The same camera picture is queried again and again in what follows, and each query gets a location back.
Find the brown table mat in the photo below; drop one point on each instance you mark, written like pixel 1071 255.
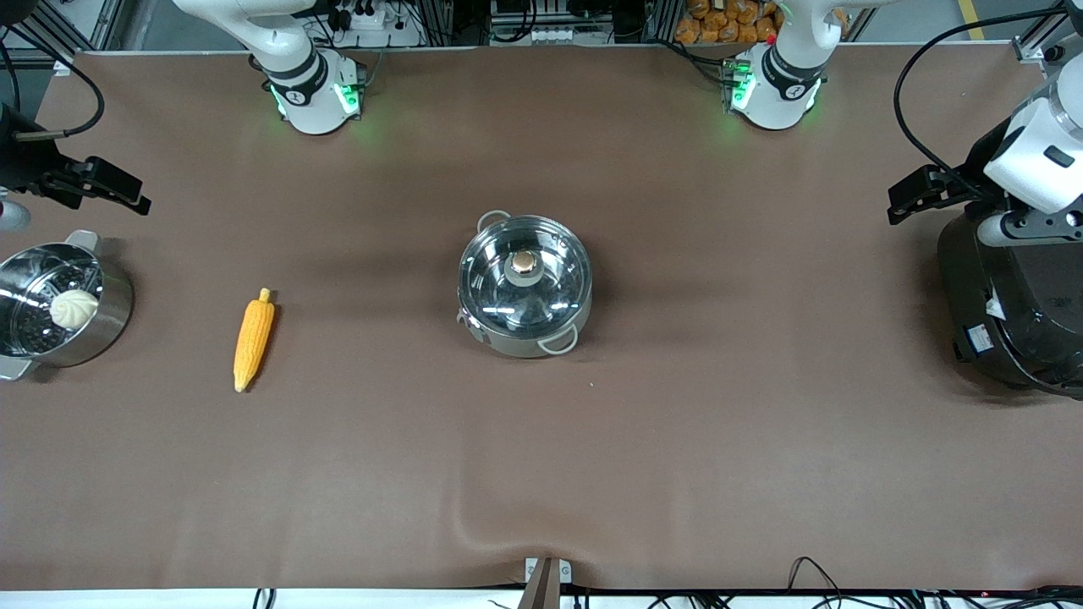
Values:
pixel 541 474

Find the glass pot lid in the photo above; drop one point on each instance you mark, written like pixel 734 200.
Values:
pixel 525 264

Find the aluminium frame profile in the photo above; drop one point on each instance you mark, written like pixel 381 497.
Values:
pixel 1045 38
pixel 51 30

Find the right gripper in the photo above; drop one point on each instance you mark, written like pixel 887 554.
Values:
pixel 27 166

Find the yellow corn cob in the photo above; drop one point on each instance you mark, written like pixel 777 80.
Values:
pixel 254 338

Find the white power strip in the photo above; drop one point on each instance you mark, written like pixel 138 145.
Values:
pixel 365 15

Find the grey metal table clamp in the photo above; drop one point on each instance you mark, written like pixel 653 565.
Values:
pixel 541 584

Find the white steamed bun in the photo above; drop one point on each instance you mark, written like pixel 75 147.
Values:
pixel 74 309

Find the orange packaged snacks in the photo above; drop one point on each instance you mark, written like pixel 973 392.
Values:
pixel 728 24

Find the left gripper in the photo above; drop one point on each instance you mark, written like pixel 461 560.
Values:
pixel 984 159

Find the black rice cooker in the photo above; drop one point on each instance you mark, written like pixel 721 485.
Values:
pixel 1015 321

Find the stainless steel steamer pot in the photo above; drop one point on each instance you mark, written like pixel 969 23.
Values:
pixel 106 326

